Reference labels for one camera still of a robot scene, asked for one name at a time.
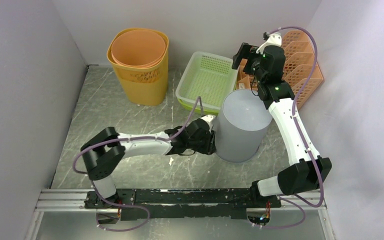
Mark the aluminium frame rail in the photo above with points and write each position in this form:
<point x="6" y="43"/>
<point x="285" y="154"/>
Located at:
<point x="72" y="200"/>

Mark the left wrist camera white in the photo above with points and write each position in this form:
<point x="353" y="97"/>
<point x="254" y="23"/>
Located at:
<point x="210" y="120"/>

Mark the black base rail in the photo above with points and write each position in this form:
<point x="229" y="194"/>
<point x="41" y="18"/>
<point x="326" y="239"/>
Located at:
<point x="134" y="204"/>

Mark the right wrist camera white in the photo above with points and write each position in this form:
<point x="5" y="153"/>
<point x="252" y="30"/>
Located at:
<point x="274" y="39"/>

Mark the orange plastic bucket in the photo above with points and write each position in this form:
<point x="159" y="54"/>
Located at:
<point x="138" y="48"/>

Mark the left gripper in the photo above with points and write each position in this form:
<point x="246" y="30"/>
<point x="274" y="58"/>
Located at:
<point x="209" y="148"/>

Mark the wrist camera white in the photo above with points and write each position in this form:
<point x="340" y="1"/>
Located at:
<point x="274" y="39"/>
<point x="210" y="120"/>

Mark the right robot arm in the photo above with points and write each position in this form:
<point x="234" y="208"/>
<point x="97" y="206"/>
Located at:
<point x="307" y="168"/>

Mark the yellow mesh waste basket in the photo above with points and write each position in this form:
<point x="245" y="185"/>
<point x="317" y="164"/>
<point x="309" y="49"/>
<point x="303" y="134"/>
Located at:
<point x="143" y="86"/>

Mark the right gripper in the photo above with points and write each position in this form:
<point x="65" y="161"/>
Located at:
<point x="246" y="51"/>

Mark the large grey plastic bucket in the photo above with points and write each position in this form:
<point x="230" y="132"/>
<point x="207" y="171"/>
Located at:
<point x="241" y="126"/>

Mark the white perforated tray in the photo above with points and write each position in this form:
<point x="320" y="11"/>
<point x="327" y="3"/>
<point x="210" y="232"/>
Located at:
<point x="208" y="76"/>

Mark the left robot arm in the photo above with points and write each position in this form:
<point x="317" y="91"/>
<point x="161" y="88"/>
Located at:
<point x="103" y="152"/>

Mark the orange plastic file organizer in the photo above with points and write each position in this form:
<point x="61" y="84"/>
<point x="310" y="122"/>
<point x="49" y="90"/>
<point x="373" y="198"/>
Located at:
<point x="299" y="60"/>

